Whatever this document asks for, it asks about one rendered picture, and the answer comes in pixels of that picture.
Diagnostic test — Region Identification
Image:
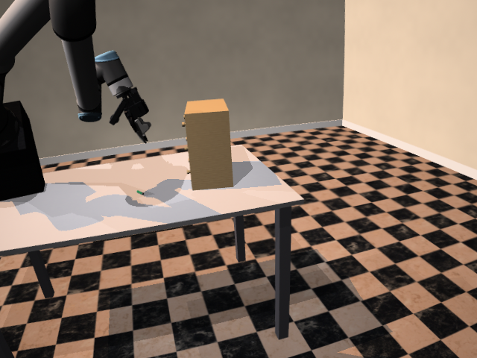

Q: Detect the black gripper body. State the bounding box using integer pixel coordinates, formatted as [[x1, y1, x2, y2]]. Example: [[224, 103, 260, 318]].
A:
[[116, 87, 149, 120]]

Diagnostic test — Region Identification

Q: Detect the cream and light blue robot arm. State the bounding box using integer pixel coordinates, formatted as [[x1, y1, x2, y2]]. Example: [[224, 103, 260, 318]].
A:
[[0, 0, 133, 150]]

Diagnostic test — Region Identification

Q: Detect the light wooden chest of drawers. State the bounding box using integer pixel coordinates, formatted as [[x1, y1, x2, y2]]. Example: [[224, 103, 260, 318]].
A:
[[184, 99, 233, 190]]

